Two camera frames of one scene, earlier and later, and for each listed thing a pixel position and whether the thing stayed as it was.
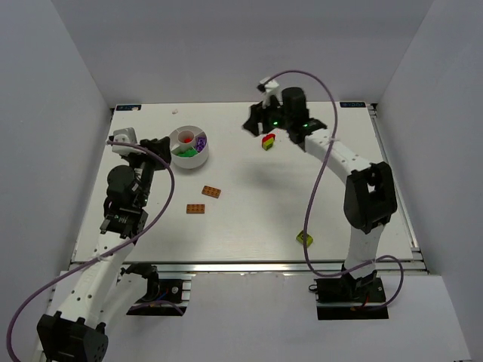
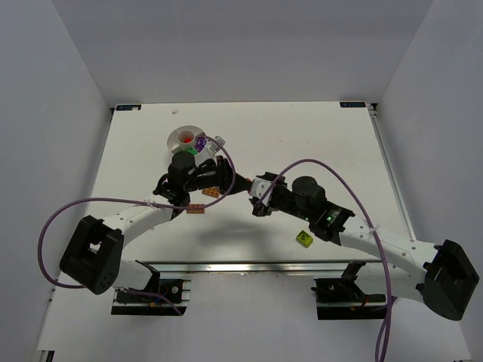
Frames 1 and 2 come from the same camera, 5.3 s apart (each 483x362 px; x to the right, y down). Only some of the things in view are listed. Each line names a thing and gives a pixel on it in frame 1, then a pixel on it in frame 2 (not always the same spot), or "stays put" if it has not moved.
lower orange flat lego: (195, 208) stays put
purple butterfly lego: (201, 142) stays put
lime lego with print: (299, 237) stays put
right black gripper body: (260, 119) to (266, 194)
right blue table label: (352, 104) stays put
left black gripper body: (155, 149) to (228, 174)
